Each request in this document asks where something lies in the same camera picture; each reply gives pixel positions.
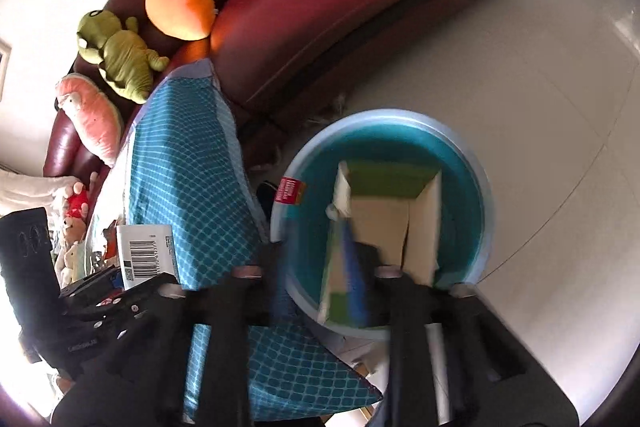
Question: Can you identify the blue plastic basin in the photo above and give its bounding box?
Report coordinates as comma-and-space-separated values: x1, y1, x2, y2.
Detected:
270, 108, 496, 340

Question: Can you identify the white plush toy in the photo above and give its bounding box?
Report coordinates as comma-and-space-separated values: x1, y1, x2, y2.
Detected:
54, 241, 82, 284

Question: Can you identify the white barcode box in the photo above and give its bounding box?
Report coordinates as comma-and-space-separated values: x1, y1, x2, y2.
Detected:
116, 223, 176, 292

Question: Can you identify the cardboard box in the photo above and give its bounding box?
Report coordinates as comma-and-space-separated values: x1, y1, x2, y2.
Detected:
320, 159, 445, 328

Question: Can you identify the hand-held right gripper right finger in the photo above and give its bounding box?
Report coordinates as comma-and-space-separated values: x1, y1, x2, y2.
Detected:
341, 217, 576, 427

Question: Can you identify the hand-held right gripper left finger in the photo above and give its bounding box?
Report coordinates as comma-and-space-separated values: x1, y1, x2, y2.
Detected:
50, 242, 293, 427

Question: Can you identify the white blanket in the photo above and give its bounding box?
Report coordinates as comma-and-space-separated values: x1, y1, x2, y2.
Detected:
0, 169, 83, 208

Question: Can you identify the red leather sofa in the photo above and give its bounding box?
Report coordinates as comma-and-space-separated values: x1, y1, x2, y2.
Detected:
42, 0, 561, 180

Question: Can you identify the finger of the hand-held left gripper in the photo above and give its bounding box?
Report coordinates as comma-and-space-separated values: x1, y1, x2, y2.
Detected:
59, 267, 124, 304

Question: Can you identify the green frog plush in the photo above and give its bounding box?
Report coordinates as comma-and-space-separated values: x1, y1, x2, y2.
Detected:
76, 10, 171, 104

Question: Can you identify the pink plush cushion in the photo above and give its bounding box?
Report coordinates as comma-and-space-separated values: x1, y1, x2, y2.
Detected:
54, 74, 124, 168

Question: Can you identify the orange carrot plush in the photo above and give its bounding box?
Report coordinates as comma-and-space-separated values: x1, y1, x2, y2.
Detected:
145, 0, 217, 42

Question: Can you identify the teal checked cloth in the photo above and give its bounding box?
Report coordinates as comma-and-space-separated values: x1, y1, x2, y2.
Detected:
85, 59, 386, 425

